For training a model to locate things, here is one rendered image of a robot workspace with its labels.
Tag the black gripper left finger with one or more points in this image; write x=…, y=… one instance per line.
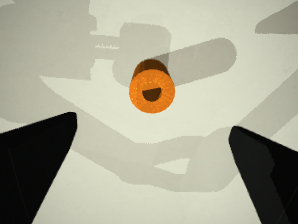
x=30, y=157

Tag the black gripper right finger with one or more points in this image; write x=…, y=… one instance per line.
x=270, y=174

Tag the orange knob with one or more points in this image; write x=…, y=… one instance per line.
x=151, y=89

